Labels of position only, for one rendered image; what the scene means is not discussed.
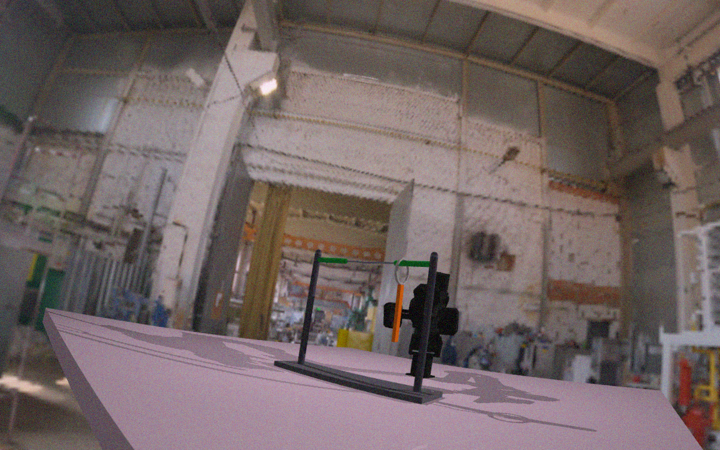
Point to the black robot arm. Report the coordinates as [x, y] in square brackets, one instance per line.
[435, 342]

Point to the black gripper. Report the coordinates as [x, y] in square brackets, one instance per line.
[443, 321]

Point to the orange handle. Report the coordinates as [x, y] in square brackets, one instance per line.
[399, 301]

